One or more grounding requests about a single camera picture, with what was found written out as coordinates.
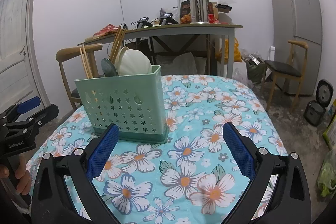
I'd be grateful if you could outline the steel spoon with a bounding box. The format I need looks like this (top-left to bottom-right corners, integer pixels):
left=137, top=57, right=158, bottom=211
left=101, top=58, right=118, bottom=77

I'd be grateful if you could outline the person's left hand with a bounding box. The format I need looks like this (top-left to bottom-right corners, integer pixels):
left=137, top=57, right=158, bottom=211
left=1, top=161, right=31, bottom=196

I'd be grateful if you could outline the white panel door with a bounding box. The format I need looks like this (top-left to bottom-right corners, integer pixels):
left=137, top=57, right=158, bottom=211
left=1, top=0, right=50, bottom=119

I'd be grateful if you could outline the green perforated utensil holder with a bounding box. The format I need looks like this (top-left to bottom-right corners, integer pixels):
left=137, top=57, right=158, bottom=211
left=75, top=65, right=169, bottom=144

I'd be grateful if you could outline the floral turquoise tablecloth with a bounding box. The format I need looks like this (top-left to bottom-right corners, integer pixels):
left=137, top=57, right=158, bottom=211
left=26, top=75, right=287, bottom=223

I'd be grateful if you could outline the green vegetable bag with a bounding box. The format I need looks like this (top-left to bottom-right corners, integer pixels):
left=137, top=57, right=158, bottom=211
left=317, top=149, right=335, bottom=197

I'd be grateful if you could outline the black rice cooker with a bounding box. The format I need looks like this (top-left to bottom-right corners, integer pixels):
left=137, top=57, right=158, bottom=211
left=303, top=79, right=334, bottom=127

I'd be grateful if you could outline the wooden chair near holder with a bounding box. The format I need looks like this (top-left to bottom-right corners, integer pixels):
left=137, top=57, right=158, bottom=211
left=55, top=43, right=102, bottom=110

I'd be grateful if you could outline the wooden chair black seat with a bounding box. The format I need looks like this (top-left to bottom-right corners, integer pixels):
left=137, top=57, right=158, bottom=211
left=260, top=40, right=309, bottom=112

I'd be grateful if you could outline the yellow plastic bag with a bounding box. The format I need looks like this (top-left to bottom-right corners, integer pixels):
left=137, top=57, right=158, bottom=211
left=223, top=37, right=242, bottom=63

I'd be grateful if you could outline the red snack package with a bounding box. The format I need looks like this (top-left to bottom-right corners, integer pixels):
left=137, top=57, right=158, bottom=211
left=93, top=24, right=121, bottom=38

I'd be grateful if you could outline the grey desk with wooden top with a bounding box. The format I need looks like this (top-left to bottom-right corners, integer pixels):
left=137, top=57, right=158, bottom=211
left=76, top=22, right=244, bottom=79

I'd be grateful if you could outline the steel cylinder utensil holder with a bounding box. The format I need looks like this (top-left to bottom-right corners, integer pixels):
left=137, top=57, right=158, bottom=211
left=189, top=0, right=209, bottom=23

